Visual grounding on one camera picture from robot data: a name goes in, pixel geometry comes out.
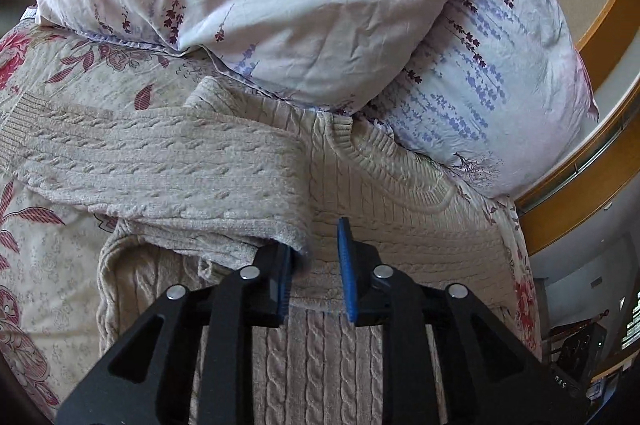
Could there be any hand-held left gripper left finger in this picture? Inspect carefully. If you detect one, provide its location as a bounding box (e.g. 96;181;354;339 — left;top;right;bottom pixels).
55;241;302;425

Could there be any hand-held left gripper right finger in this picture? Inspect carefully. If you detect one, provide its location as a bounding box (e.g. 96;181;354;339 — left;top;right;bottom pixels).
337;217;590;425

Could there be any beige cable knit sweater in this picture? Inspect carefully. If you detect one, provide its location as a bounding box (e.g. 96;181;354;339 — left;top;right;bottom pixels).
0;75;518;425

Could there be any wooden shelf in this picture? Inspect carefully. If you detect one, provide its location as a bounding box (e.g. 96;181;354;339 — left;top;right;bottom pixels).
590;340;640;387

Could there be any window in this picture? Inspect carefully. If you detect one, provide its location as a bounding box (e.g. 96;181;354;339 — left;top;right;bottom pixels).
619;289;640;352

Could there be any red floral bedspread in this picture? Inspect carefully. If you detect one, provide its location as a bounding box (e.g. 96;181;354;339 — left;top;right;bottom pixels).
0;22;547;422

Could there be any lavender print pillow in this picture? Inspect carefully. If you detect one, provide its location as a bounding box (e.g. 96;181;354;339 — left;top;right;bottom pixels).
360;0;601;200

